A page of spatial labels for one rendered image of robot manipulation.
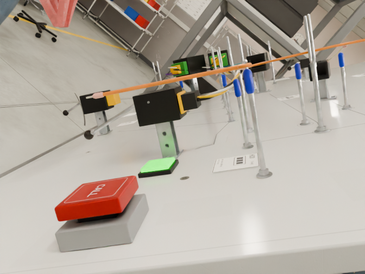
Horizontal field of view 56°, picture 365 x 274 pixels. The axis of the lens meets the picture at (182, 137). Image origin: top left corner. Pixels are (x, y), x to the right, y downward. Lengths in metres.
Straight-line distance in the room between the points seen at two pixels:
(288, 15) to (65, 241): 1.36
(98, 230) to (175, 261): 0.07
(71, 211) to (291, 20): 1.35
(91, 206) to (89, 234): 0.02
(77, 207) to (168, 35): 8.20
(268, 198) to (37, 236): 0.19
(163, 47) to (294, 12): 7.00
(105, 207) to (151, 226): 0.04
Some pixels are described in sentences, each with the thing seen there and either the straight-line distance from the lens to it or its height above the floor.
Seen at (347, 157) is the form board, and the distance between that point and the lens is 0.36.
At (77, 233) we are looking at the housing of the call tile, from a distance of 0.26.
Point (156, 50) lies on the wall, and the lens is 8.45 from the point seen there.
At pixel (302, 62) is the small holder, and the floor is 1.38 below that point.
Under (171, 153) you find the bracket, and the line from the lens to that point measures 0.45.
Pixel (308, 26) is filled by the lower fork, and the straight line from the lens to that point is 0.44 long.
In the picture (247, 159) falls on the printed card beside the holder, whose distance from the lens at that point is 0.39.
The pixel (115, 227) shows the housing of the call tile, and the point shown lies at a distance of 0.25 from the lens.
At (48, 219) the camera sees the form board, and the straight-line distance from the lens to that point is 0.36.
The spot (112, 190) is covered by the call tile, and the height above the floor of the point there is 1.12.
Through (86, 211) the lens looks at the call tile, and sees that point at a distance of 0.26.
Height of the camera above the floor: 1.24
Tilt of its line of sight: 14 degrees down
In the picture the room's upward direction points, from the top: 39 degrees clockwise
